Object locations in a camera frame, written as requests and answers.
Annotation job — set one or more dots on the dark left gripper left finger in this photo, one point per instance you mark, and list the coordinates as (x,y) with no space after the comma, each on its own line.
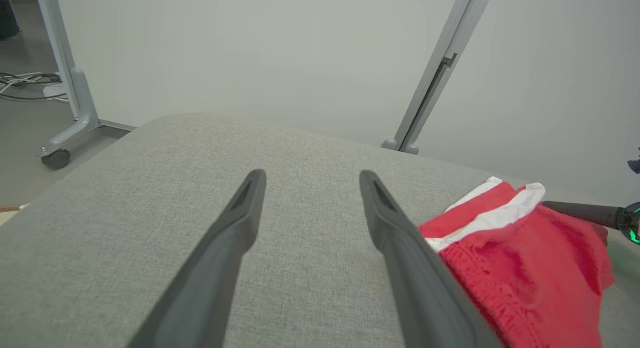
(210,278)

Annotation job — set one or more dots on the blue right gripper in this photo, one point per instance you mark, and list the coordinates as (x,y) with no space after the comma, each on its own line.
(632,220)

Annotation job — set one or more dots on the grey partition post with foot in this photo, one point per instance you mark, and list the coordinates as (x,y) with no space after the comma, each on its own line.
(65,62)

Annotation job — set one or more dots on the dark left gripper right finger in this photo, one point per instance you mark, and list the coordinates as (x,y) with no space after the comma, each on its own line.
(415,288)

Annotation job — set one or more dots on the dark blue fabric item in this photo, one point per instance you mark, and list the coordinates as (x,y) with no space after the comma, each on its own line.
(7,12)

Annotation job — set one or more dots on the grey double partition post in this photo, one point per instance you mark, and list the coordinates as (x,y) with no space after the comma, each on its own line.
(440,72)

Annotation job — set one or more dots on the black caster wheel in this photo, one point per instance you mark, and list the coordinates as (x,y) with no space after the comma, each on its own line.
(56,159)

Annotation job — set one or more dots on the red shorts with white stripe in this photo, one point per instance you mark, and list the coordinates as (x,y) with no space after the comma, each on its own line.
(525,268)

